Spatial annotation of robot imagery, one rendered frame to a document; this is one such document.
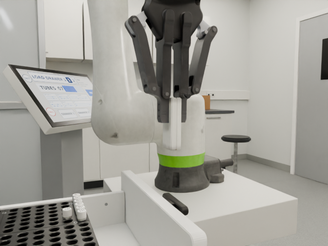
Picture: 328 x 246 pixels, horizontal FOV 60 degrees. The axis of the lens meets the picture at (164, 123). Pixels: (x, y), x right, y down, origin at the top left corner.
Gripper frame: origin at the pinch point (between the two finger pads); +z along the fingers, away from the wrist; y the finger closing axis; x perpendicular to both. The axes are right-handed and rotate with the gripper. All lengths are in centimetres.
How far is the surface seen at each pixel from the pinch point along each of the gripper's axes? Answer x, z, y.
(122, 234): 10.5, 19.6, -4.3
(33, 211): 9.8, 13.4, -17.9
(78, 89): 109, -8, 0
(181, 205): 0.5, 12.0, 1.9
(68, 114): 88, 3, -7
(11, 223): 6.4, 13.4, -20.4
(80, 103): 101, -2, -1
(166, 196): 5.2, 12.1, 1.6
